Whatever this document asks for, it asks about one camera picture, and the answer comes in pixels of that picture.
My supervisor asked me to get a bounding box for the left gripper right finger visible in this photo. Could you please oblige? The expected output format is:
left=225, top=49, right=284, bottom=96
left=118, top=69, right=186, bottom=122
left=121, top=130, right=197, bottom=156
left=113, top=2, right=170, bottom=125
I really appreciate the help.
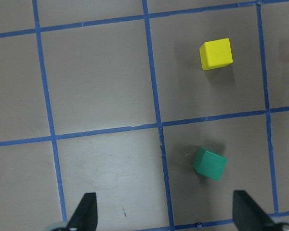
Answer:
left=232, top=190, right=289, bottom=231

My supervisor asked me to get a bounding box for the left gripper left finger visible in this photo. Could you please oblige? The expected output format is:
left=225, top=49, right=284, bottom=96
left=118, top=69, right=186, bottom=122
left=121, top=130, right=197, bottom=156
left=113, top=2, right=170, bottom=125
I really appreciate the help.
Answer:
left=45, top=192, right=97, bottom=231

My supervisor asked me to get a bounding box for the green wooden block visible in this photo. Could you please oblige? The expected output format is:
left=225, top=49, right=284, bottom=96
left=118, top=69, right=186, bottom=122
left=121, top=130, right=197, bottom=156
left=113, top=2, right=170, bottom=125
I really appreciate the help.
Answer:
left=192, top=147, right=228, bottom=181

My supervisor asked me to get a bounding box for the yellow wooden block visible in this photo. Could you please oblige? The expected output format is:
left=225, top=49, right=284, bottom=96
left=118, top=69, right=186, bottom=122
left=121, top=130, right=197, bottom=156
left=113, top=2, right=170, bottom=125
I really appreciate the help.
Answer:
left=199, top=38, right=233, bottom=71

